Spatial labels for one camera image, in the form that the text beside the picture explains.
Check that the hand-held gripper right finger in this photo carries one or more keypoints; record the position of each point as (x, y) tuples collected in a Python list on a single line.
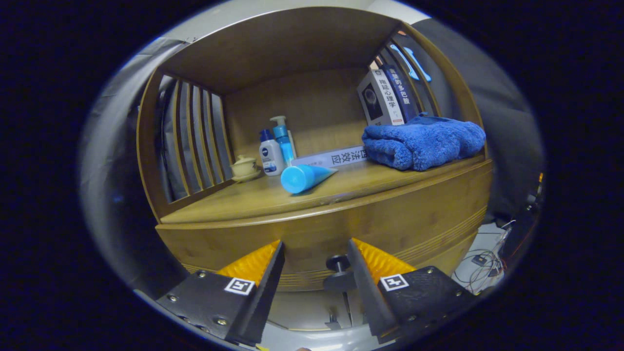
[(368, 292)]

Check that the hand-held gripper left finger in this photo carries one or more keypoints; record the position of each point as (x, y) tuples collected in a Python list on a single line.
[(263, 297)]

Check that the black drawer knob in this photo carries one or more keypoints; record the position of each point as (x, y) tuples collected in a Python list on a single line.
[(339, 280)]

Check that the wooden drawer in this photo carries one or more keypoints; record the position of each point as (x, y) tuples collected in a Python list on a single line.
[(317, 229)]

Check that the blue cosmetic tube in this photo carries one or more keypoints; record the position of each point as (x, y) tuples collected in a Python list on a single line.
[(302, 178)]

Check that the wooden cabinet door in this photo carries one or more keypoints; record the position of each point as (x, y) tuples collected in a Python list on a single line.
[(358, 312), (302, 309)]

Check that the wooden countertop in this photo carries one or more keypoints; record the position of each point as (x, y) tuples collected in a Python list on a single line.
[(253, 197)]

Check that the wooden cabinet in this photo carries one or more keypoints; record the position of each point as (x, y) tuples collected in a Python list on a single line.
[(292, 48)]

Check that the small black door knob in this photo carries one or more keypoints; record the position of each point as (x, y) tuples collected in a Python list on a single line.
[(333, 322)]

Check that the beige lidded teacup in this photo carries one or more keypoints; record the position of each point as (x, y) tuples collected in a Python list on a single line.
[(244, 168)]

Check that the flat white book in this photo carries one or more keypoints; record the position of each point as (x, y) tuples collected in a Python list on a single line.
[(331, 157)]

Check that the white bottle with blue cap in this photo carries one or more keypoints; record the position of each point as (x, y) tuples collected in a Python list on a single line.
[(272, 156)]

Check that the folded blue towel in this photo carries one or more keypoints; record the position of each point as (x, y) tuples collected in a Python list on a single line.
[(419, 141)]

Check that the blue pump bottle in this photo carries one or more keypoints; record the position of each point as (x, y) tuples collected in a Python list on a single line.
[(282, 139)]

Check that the upright grey white book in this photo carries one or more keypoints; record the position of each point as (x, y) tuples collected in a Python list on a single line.
[(378, 100)]

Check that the upright dark blue book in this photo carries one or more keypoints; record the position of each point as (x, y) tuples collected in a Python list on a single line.
[(402, 92)]

